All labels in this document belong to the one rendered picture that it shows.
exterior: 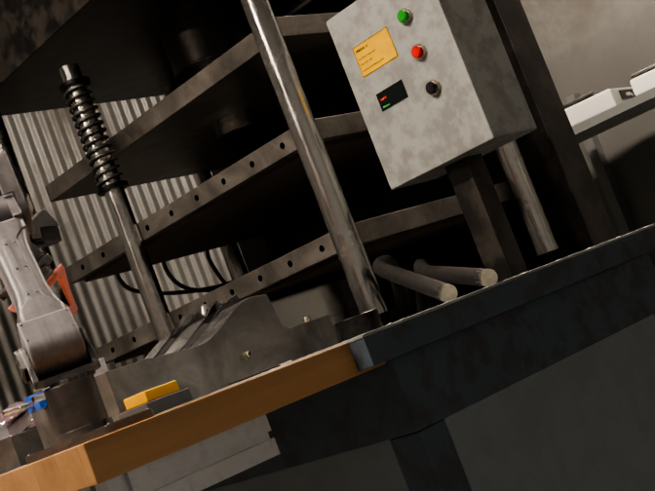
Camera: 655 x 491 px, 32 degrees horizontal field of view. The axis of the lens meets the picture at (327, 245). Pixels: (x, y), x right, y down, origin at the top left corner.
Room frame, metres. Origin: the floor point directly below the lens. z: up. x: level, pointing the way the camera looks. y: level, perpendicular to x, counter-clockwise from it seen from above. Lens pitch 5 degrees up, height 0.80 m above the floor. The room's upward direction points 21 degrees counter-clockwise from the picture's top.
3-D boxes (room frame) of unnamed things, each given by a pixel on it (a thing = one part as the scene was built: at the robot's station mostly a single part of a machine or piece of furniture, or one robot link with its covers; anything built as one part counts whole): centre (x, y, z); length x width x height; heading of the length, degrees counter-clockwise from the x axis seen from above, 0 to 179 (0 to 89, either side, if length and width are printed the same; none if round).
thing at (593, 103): (4.13, -1.07, 1.27); 0.35 x 0.34 x 0.09; 47
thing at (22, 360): (1.38, 0.36, 0.90); 0.09 x 0.06 x 0.06; 111
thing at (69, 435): (1.38, 0.35, 0.84); 0.20 x 0.07 x 0.08; 47
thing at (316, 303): (2.99, 0.14, 0.87); 0.50 x 0.27 x 0.17; 135
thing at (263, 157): (3.12, 0.08, 1.27); 1.10 x 0.74 x 0.05; 45
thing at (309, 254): (3.12, 0.08, 1.02); 1.10 x 0.74 x 0.05; 45
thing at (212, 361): (2.04, 0.31, 0.87); 0.50 x 0.26 x 0.14; 135
